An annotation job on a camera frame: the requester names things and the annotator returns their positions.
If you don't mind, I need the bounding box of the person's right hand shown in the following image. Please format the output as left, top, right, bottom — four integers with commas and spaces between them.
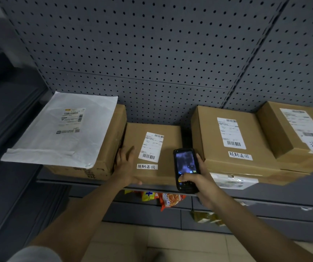
178, 153, 221, 210

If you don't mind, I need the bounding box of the person's left hand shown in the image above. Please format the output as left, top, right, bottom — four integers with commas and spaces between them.
112, 146, 143, 186

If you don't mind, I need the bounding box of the large brown printed carton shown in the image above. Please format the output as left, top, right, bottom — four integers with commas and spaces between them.
44, 103, 127, 181

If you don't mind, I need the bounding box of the white printed carton box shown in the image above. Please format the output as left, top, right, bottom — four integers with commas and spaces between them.
210, 172, 260, 190

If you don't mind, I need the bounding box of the black handheld barcode scanner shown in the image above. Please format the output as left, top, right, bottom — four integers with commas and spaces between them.
173, 148, 200, 194

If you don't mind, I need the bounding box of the brown box top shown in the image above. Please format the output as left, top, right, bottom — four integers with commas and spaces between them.
191, 105, 281, 178

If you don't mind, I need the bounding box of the white mailer envelope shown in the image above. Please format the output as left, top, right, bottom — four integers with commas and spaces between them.
1, 91, 119, 170

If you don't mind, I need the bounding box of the small brown box handwritten label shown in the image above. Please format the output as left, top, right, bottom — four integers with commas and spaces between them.
256, 100, 313, 174

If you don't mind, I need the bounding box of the grey pegboard shelf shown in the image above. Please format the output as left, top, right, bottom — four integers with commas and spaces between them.
0, 0, 313, 245

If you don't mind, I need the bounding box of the person's right forearm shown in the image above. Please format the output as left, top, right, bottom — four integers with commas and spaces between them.
208, 193, 313, 262

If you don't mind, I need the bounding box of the person's left forearm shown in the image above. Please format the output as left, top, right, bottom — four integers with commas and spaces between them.
29, 176, 127, 262

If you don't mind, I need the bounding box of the person's grey sleeve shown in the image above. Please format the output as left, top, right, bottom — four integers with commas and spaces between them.
7, 246, 63, 262

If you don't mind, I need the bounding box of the cluster of yellow drink bottles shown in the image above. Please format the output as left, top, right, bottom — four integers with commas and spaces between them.
190, 210, 225, 227

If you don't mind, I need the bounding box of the pile of red snack packets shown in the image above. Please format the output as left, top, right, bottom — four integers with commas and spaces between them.
123, 189, 186, 213

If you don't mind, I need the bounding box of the dark grey side shelving unit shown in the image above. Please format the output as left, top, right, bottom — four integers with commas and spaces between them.
0, 16, 69, 262

